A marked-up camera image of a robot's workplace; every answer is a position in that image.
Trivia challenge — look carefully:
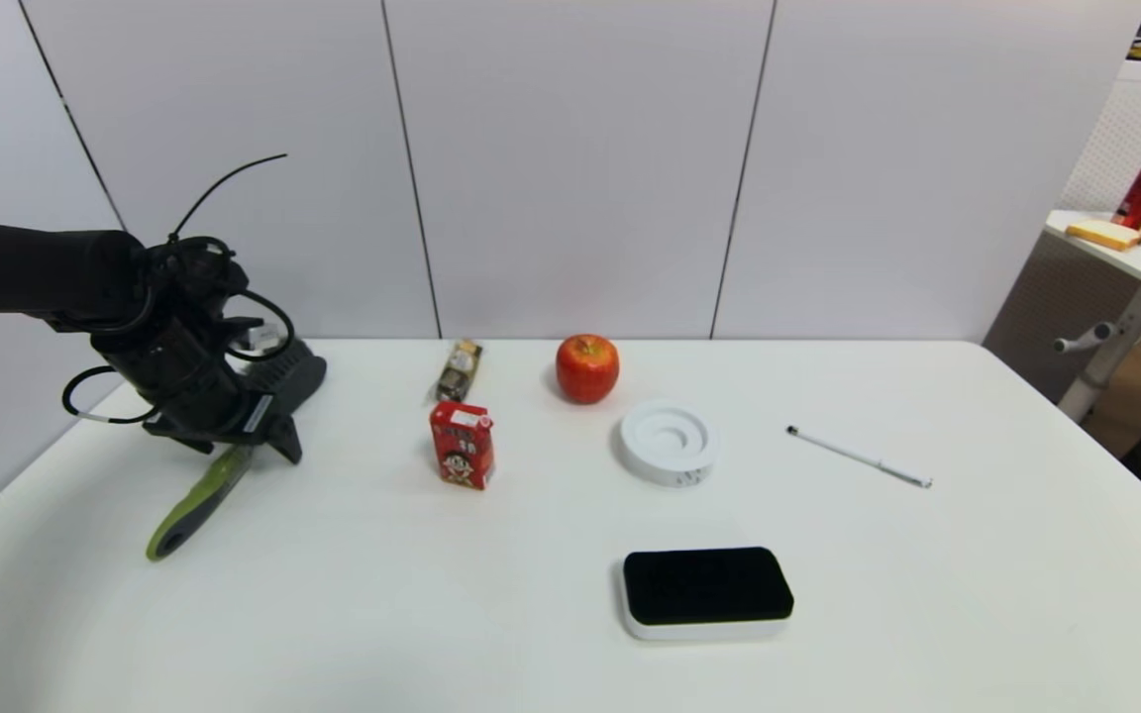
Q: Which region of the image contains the green grey handled scrub brush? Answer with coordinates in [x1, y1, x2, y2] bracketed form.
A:
[146, 337, 328, 562]

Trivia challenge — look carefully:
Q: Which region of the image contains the red milk carton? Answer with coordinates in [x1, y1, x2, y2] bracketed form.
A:
[430, 400, 496, 490]

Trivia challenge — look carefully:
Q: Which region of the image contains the gold wrapped snack packet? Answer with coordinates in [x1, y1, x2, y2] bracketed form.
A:
[435, 341, 484, 404]

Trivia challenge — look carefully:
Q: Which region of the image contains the red apple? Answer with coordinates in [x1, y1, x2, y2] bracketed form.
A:
[556, 335, 621, 406]

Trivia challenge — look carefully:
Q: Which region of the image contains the white round dish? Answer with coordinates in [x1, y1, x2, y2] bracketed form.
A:
[618, 399, 715, 488]

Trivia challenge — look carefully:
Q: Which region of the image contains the black white board eraser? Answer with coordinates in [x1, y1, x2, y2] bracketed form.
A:
[621, 547, 795, 642]

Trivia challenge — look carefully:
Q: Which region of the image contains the white pen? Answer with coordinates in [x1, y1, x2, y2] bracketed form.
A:
[785, 426, 933, 489]

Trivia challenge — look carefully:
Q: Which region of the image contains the tan wooden block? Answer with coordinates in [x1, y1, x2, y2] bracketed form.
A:
[1065, 220, 1141, 252]

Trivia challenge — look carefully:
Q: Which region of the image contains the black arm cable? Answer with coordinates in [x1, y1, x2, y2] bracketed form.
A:
[60, 153, 296, 425]

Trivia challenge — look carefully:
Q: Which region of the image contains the grey table crank handle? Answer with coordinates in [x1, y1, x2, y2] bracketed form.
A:
[1053, 320, 1124, 356]

